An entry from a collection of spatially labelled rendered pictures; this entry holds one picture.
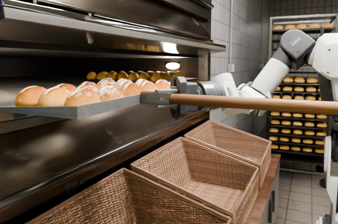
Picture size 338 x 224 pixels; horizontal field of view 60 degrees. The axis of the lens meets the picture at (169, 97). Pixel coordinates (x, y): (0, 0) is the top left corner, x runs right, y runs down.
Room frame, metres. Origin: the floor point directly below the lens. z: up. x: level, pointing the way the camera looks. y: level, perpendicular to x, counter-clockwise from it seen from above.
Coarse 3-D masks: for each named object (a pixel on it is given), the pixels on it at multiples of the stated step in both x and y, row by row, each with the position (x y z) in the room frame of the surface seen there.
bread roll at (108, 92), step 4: (104, 88) 0.74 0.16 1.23; (108, 88) 0.74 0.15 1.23; (112, 88) 0.75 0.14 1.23; (116, 88) 0.76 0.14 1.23; (100, 92) 0.73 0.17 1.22; (104, 92) 0.73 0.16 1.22; (108, 92) 0.73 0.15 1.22; (112, 92) 0.74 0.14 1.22; (116, 92) 0.75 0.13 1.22; (120, 92) 0.76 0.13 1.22; (100, 96) 0.72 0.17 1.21; (104, 96) 0.72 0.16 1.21; (108, 96) 0.72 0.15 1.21; (112, 96) 0.73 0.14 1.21; (116, 96) 0.74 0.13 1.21; (120, 96) 0.75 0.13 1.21; (124, 96) 0.78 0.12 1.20; (104, 100) 0.72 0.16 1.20
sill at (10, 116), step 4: (188, 80) 1.97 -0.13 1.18; (192, 80) 2.00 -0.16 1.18; (196, 80) 2.07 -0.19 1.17; (200, 80) 2.15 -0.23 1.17; (204, 80) 2.23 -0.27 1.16; (0, 112) 0.75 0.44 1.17; (4, 112) 0.76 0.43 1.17; (0, 116) 0.75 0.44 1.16; (4, 116) 0.76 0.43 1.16; (8, 116) 0.77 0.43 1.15; (12, 116) 0.78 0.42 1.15; (16, 116) 0.79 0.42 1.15; (20, 116) 0.80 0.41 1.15; (24, 116) 0.81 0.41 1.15; (28, 116) 0.83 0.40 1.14; (32, 116) 0.84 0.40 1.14; (0, 120) 0.75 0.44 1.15; (4, 120) 0.76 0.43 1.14; (8, 120) 0.77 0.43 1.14
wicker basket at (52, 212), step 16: (112, 176) 1.12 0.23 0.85; (128, 176) 1.19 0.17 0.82; (80, 192) 0.96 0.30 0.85; (96, 192) 1.02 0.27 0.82; (112, 192) 1.10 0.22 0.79; (128, 192) 1.19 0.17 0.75; (144, 192) 1.16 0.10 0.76; (176, 192) 1.10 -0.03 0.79; (64, 208) 0.88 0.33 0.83; (112, 208) 1.08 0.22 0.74; (160, 208) 1.12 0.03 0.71; (176, 208) 1.09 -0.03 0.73; (192, 208) 1.07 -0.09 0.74; (208, 208) 1.04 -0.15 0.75
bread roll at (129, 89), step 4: (128, 84) 0.84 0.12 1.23; (132, 84) 0.85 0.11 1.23; (136, 84) 0.86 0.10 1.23; (120, 88) 0.83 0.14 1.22; (124, 88) 0.82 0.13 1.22; (128, 88) 0.82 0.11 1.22; (132, 88) 0.83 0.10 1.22; (136, 88) 0.84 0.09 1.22; (140, 88) 0.87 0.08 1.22; (124, 92) 0.82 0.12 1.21; (128, 92) 0.82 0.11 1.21; (132, 92) 0.82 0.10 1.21; (136, 92) 0.84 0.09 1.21; (140, 92) 0.85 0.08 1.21
